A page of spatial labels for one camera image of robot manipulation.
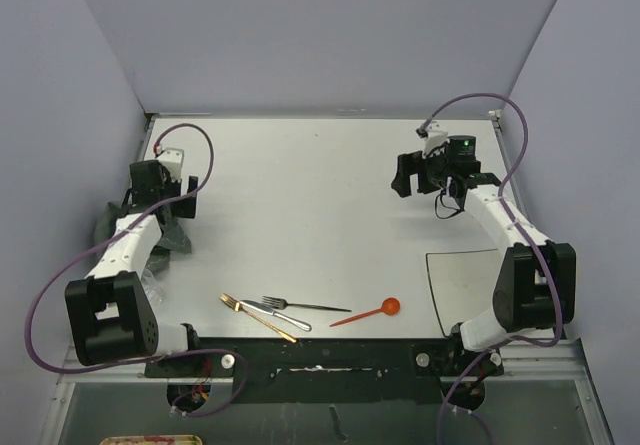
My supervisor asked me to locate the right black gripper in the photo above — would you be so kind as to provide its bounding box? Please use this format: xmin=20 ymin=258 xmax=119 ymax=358
xmin=392 ymin=144 xmax=454 ymax=198

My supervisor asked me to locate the dark grey cloth placemat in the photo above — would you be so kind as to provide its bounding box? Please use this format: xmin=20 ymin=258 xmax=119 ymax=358
xmin=86 ymin=202 xmax=191 ymax=279

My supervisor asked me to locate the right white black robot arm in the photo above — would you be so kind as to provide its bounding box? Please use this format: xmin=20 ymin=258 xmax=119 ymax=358
xmin=391 ymin=134 xmax=577 ymax=374

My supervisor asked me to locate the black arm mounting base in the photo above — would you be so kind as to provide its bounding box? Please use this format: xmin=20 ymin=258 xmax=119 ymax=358
xmin=144 ymin=338 xmax=504 ymax=404

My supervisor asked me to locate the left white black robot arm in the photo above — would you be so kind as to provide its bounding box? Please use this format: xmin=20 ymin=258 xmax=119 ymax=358
xmin=65 ymin=148 xmax=204 ymax=376

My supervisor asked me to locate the clear plastic cup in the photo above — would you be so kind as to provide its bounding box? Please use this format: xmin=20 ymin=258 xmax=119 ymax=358
xmin=140 ymin=269 xmax=166 ymax=314

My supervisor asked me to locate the gold fork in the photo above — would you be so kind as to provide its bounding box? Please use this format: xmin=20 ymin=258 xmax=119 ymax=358
xmin=220 ymin=294 xmax=297 ymax=343

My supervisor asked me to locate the white square plate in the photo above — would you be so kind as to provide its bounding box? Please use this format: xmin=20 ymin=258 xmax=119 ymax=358
xmin=426 ymin=250 xmax=502 ymax=337

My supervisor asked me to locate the orange plastic spoon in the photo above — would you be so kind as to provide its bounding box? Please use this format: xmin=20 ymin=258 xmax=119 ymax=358
xmin=330 ymin=297 xmax=401 ymax=328

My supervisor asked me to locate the silver table knife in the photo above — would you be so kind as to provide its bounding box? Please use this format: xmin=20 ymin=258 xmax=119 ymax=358
xmin=240 ymin=300 xmax=312 ymax=332

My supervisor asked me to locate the floral tray edge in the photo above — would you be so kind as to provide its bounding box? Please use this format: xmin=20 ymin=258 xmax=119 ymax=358
xmin=100 ymin=434 xmax=203 ymax=445

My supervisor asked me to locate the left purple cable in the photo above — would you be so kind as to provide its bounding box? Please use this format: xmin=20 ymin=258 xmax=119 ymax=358
xmin=23 ymin=123 xmax=249 ymax=419

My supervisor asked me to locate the dark handled silver fork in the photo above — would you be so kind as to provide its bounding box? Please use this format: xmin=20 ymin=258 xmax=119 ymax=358
xmin=261 ymin=296 xmax=351 ymax=313

